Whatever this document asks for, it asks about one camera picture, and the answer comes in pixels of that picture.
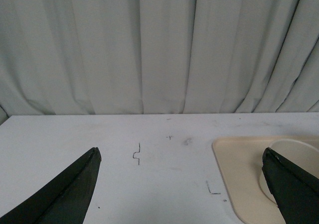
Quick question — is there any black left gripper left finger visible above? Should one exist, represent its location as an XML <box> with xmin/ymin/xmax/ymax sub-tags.
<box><xmin>0</xmin><ymin>147</ymin><xmax>102</xmax><ymax>224</ymax></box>

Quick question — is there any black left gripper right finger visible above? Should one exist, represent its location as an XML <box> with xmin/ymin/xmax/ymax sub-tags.
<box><xmin>262</xmin><ymin>147</ymin><xmax>319</xmax><ymax>224</ymax></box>

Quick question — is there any beige square plate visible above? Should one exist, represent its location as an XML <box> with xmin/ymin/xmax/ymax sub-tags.
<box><xmin>212</xmin><ymin>135</ymin><xmax>319</xmax><ymax>224</ymax></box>

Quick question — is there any grey curtain backdrop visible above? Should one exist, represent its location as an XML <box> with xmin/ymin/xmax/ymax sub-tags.
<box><xmin>0</xmin><ymin>0</ymin><xmax>319</xmax><ymax>116</ymax></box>

